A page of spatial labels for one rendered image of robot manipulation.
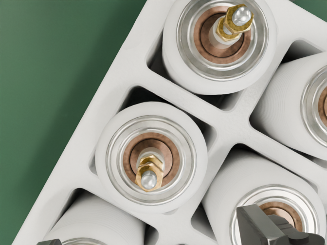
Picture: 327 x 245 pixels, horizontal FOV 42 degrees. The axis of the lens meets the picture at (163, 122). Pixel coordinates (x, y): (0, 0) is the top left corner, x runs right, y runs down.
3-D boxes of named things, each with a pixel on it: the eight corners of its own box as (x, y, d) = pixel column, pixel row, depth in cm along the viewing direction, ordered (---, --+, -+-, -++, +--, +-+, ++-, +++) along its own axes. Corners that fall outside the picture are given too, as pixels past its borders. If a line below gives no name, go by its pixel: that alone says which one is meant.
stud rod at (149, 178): (154, 155, 34) (154, 171, 26) (158, 166, 34) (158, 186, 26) (142, 159, 34) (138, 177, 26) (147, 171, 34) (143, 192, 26)
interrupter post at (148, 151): (159, 178, 36) (159, 186, 33) (133, 167, 36) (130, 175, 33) (170, 151, 36) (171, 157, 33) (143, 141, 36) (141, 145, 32)
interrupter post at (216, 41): (210, 53, 35) (215, 49, 32) (204, 25, 35) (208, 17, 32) (238, 46, 35) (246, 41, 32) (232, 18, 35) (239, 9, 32)
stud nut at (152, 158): (159, 151, 32) (159, 153, 31) (166, 172, 32) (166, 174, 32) (134, 160, 32) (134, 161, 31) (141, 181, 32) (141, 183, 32)
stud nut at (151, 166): (159, 159, 28) (159, 160, 28) (167, 183, 29) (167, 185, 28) (131, 168, 28) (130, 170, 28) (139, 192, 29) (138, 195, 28)
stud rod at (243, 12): (219, 40, 34) (237, 24, 26) (216, 28, 34) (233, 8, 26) (232, 37, 34) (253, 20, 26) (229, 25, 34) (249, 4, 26)
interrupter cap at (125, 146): (177, 217, 36) (177, 219, 35) (93, 185, 36) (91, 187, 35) (209, 133, 36) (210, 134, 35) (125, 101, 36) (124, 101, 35)
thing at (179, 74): (172, 103, 53) (178, 106, 35) (153, 27, 53) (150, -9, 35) (246, 84, 53) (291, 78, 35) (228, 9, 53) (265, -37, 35)
